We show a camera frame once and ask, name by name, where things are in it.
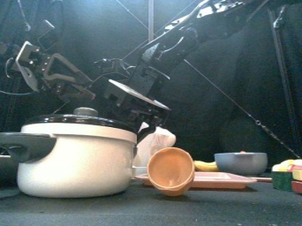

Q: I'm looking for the pink square plate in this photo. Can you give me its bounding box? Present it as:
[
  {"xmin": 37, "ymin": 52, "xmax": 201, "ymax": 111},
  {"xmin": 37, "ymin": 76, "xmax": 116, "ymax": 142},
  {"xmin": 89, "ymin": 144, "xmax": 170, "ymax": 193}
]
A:
[{"xmin": 134, "ymin": 171, "xmax": 257, "ymax": 190}]

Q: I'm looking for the black pot lid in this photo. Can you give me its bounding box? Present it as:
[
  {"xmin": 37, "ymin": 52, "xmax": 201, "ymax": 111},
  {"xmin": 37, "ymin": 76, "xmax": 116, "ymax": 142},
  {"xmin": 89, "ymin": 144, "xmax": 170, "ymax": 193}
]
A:
[{"xmin": 23, "ymin": 107, "xmax": 137, "ymax": 133}]

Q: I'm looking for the orange plastic cup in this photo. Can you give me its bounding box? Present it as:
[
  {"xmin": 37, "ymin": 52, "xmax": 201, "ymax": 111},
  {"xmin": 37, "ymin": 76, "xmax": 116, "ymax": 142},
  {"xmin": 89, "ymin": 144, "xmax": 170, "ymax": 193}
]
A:
[{"xmin": 145, "ymin": 147, "xmax": 196, "ymax": 197}]

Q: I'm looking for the white cooking pot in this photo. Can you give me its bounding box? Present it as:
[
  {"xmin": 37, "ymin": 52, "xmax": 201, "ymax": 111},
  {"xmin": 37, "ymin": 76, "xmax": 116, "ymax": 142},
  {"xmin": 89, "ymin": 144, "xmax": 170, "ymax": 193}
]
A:
[{"xmin": 0, "ymin": 122, "xmax": 138, "ymax": 199}]

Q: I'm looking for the yellow banana toy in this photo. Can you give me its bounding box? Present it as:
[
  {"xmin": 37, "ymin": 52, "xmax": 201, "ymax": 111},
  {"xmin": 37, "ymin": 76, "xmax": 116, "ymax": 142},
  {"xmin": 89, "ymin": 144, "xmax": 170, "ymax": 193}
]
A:
[{"xmin": 192, "ymin": 160, "xmax": 220, "ymax": 173}]

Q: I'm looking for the grey blue bowl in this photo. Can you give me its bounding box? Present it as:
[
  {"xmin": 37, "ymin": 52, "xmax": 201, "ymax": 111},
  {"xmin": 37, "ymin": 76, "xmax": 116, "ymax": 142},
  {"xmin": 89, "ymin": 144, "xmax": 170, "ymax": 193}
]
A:
[{"xmin": 213, "ymin": 152, "xmax": 268, "ymax": 177}]

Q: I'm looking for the pale yellow toy block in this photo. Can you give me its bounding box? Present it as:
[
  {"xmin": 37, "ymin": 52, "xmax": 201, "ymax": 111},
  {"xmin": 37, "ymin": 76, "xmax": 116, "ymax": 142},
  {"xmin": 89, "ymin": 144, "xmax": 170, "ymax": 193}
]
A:
[{"xmin": 271, "ymin": 159, "xmax": 302, "ymax": 173}]

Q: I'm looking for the green toy block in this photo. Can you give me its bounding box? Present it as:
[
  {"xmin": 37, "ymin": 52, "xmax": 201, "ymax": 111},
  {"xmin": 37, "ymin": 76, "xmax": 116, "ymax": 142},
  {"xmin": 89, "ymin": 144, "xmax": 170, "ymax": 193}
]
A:
[{"xmin": 271, "ymin": 170, "xmax": 295, "ymax": 192}]

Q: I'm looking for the red toy block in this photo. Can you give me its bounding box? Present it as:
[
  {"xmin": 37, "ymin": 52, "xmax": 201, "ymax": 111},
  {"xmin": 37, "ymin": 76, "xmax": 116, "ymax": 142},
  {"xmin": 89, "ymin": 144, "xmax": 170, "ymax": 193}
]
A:
[{"xmin": 289, "ymin": 179, "xmax": 302, "ymax": 194}]

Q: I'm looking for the grey vertical frame pole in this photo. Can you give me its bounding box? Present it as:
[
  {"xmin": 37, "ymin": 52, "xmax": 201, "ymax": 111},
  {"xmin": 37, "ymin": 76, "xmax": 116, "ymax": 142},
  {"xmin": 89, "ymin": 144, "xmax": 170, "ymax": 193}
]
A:
[{"xmin": 146, "ymin": 0, "xmax": 154, "ymax": 42}]

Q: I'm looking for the black side frame bar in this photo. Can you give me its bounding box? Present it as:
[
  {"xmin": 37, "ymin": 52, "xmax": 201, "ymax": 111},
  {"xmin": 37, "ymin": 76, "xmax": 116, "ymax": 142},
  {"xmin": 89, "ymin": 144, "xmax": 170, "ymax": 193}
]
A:
[{"xmin": 267, "ymin": 4, "xmax": 300, "ymax": 145}]

